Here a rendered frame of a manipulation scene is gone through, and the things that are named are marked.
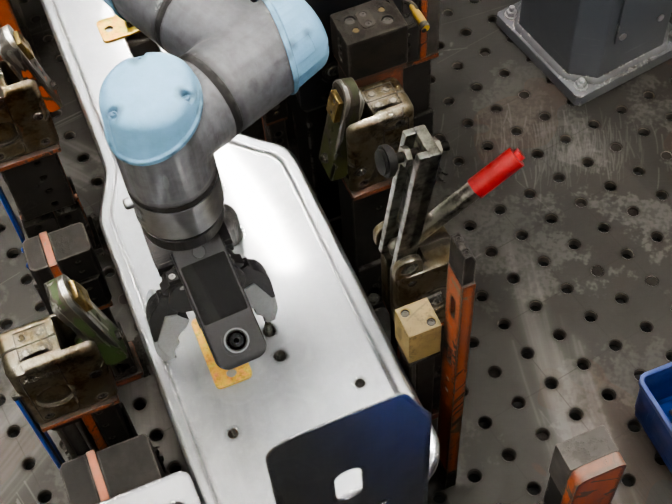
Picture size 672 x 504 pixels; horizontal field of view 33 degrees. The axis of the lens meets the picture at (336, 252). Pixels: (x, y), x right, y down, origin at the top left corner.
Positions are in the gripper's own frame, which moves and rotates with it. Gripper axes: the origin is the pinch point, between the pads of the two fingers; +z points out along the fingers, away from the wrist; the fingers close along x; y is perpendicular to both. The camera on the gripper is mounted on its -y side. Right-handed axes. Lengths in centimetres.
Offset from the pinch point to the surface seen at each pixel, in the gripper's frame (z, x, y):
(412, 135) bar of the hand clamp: -20.0, -20.8, 0.9
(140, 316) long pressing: 1.6, 6.5, 6.9
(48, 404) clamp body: 4.9, 18.0, 3.1
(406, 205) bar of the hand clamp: -13.6, -19.1, -1.5
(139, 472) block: 3.2, 11.6, -8.3
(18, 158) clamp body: 8.3, 13.6, 38.0
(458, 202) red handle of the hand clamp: -9.5, -24.9, -0.6
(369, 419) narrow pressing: -30.9, -5.2, -26.8
